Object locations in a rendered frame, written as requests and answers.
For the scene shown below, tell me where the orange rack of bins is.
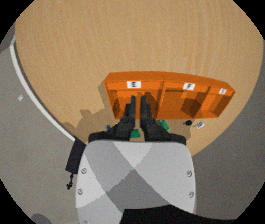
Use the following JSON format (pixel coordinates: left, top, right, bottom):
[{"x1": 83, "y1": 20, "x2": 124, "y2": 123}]
[{"x1": 104, "y1": 71, "x2": 236, "y2": 120}]

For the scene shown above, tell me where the green battery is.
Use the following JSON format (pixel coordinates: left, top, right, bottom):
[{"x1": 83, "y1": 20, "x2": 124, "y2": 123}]
[{"x1": 159, "y1": 120, "x2": 169, "y2": 131}]

